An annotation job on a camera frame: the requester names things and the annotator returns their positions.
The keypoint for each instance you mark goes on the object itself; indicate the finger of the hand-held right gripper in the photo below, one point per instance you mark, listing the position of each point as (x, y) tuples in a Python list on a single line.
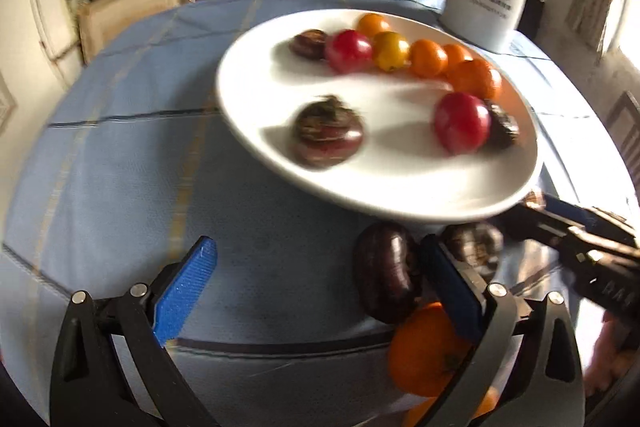
[(535, 224), (570, 212)]

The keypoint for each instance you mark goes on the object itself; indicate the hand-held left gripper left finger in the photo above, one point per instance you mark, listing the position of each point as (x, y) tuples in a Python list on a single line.
[(185, 292)]

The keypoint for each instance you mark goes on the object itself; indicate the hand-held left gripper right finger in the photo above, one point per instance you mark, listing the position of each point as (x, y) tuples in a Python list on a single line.
[(452, 292)]

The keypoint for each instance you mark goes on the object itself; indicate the dark brown water chestnut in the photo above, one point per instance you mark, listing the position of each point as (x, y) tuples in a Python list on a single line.
[(327, 132), (307, 44), (472, 242), (387, 272), (504, 125)]

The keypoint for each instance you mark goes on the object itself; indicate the large orange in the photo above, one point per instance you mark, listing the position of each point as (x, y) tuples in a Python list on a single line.
[(425, 349)]

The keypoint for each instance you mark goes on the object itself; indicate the large red plum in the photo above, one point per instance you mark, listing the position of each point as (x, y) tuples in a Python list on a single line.
[(460, 123)]

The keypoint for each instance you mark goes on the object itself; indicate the white plate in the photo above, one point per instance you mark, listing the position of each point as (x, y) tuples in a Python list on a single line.
[(400, 177)]

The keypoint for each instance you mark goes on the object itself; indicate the pale yellow-orange round fruit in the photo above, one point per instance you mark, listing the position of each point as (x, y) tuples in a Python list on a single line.
[(420, 414)]

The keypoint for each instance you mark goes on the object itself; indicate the yellow citrus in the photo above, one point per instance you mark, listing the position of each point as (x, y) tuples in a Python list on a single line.
[(391, 51)]

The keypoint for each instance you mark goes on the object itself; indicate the small orange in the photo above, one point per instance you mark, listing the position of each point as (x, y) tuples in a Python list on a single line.
[(372, 24)]

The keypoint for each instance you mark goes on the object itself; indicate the person's right hand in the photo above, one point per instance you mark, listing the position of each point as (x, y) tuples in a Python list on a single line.
[(607, 357)]

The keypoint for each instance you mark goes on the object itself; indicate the dark wooden chair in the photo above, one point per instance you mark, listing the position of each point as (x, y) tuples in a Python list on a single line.
[(625, 127)]

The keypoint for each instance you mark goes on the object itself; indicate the pale wooden strips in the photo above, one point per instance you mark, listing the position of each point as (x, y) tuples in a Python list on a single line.
[(50, 7)]

